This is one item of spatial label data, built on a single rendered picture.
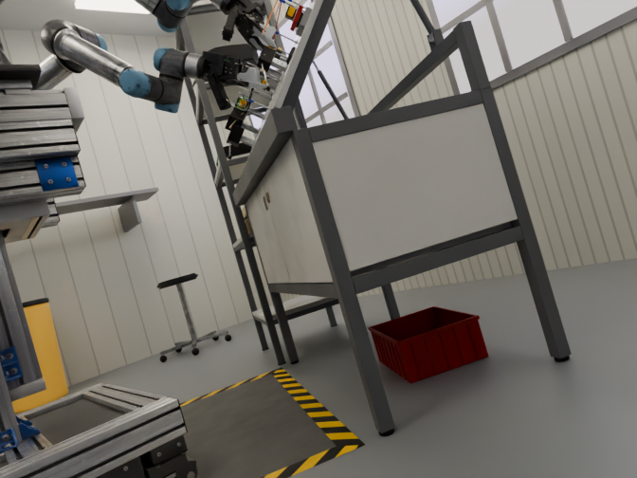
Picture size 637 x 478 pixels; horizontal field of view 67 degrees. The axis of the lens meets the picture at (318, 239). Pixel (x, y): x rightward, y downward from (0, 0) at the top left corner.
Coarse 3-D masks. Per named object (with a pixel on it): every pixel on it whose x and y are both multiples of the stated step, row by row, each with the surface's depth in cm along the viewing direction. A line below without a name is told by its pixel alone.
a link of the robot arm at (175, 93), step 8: (168, 80) 151; (176, 80) 152; (168, 88) 149; (176, 88) 152; (168, 96) 150; (176, 96) 153; (160, 104) 152; (168, 104) 152; (176, 104) 154; (176, 112) 156
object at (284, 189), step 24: (288, 144) 130; (288, 168) 137; (264, 192) 178; (288, 192) 144; (288, 216) 153; (312, 216) 127; (288, 240) 162; (312, 240) 133; (288, 264) 173; (312, 264) 141
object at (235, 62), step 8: (208, 56) 149; (216, 56) 149; (224, 56) 146; (232, 56) 153; (200, 64) 149; (208, 64) 150; (216, 64) 150; (224, 64) 148; (232, 64) 147; (240, 64) 152; (200, 72) 150; (208, 72) 151; (216, 72) 150; (224, 72) 149; (232, 72) 149; (240, 72) 153; (216, 80) 151
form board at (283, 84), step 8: (320, 0) 127; (312, 8) 130; (312, 16) 126; (312, 24) 126; (304, 32) 125; (304, 40) 125; (296, 48) 128; (296, 56) 124; (288, 64) 143; (296, 64) 124; (288, 72) 123; (288, 80) 123; (280, 88) 130; (280, 96) 122; (272, 104) 146; (280, 104) 122; (264, 120) 167
